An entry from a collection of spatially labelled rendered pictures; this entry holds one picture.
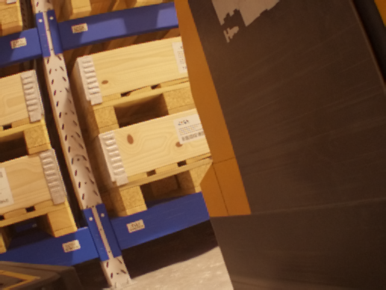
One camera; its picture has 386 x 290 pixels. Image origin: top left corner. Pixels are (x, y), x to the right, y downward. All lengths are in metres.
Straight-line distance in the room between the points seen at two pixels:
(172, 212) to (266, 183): 1.16
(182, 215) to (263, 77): 1.28
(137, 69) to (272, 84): 1.25
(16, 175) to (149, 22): 0.94
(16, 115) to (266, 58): 1.25
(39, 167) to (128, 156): 0.38
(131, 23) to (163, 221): 0.90
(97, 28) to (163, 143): 0.61
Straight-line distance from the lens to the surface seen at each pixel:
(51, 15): 1.98
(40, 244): 1.76
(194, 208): 1.92
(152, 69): 1.89
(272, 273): 0.84
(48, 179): 1.71
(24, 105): 1.75
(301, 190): 0.67
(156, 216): 1.85
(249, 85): 0.71
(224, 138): 0.82
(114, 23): 2.01
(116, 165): 1.74
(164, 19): 2.09
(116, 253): 1.81
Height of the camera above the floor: 0.39
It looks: 3 degrees up
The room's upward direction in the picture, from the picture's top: 18 degrees counter-clockwise
